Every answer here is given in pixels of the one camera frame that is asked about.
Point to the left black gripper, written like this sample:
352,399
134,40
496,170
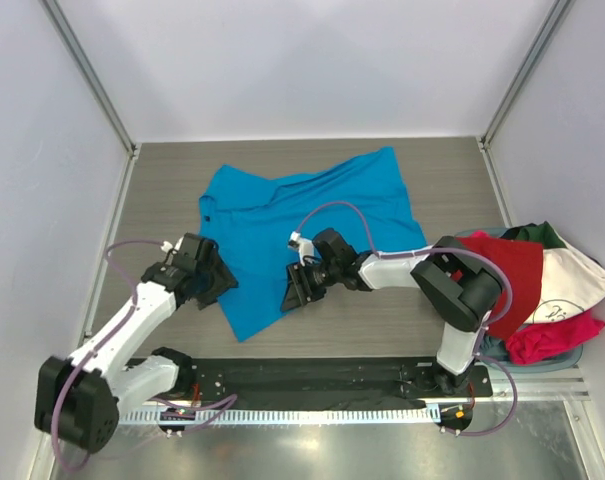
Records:
207,275

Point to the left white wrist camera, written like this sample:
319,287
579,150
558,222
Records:
168,247

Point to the perforated metal rail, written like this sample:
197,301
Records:
159,416

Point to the aluminium frame post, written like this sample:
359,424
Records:
73,45
541,41

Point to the blue t shirt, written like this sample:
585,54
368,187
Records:
251,219

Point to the white t shirt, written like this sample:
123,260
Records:
572,283

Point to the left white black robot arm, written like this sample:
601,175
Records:
80,398

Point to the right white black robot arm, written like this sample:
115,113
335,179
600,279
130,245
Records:
462,286

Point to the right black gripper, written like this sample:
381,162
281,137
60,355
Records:
305,279

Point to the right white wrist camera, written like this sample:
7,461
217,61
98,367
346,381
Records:
302,246

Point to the dark green t shirt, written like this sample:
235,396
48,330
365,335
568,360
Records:
543,234

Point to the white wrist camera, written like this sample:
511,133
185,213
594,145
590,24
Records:
168,247
302,246

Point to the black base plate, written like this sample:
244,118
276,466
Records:
318,384

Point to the pink t shirt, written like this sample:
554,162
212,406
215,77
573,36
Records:
532,343

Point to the left aluminium frame post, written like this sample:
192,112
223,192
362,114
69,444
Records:
73,45

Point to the right aluminium frame post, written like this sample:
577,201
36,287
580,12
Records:
541,41

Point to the red t shirt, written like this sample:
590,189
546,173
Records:
522,262

